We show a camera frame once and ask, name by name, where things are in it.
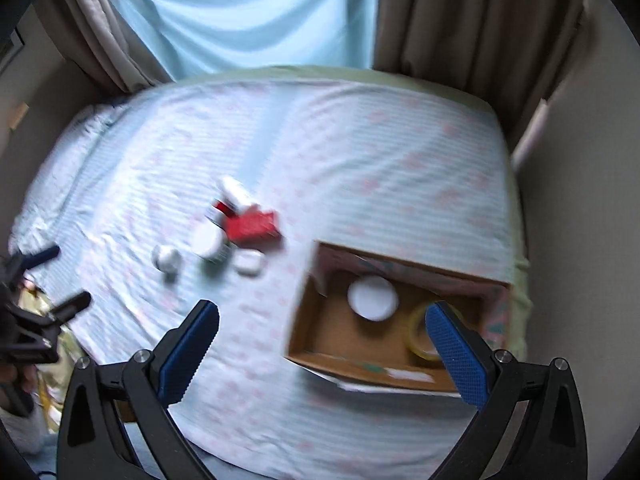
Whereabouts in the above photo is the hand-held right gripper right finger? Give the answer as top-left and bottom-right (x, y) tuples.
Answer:
(424, 301), (589, 480)

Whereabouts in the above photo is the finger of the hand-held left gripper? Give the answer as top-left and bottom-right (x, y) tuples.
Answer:
(40, 291), (93, 324)
(7, 245), (62, 274)

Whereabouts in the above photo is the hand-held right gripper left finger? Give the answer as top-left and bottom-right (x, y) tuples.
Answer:
(56, 299), (221, 480)

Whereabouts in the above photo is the cardboard box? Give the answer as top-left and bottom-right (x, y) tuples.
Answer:
(285, 240), (514, 394)

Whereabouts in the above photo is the yellow tape roll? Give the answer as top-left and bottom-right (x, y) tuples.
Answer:
(407, 302), (452, 364)

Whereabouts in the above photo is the yellow patterned cloth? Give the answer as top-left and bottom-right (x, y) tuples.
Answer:
(19, 284), (82, 433)

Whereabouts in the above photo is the small white round jar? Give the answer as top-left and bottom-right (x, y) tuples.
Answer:
(152, 244), (181, 281)

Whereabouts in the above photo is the white cloth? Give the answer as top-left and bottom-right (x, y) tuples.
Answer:
(0, 404), (47, 455)

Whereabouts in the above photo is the white round lid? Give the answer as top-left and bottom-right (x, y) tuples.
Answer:
(347, 275), (400, 321)

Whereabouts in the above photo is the small white flat container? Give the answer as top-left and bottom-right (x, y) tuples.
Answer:
(232, 250), (266, 279)

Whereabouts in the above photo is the red rectangular box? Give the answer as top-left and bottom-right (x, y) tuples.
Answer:
(222, 207), (284, 244)

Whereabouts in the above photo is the white bottle with red label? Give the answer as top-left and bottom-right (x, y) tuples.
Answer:
(214, 175), (252, 217)

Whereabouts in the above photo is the bed with striped sheet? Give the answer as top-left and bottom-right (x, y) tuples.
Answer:
(10, 64), (532, 467)

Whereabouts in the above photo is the beige curtain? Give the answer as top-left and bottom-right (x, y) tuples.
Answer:
(372, 0), (587, 133)
(34, 0), (174, 94)

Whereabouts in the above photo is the light blue curtain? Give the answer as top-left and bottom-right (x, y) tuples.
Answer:
(107, 0), (382, 84)

